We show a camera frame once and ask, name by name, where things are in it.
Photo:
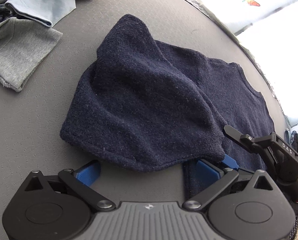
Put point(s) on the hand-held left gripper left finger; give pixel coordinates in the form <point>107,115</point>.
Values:
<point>89,172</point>

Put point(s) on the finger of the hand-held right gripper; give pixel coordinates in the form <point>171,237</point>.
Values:
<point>230,161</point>
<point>238,135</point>

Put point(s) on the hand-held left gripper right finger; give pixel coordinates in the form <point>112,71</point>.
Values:
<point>206,170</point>

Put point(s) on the navy blue knit sweater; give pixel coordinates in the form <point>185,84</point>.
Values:
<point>144,100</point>

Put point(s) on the white printed sheet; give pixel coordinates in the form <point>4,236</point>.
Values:
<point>263,17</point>

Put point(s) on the grey garment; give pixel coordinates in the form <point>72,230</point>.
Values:
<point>19,52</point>

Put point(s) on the light blue garment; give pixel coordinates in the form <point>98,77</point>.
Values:
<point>44,5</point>

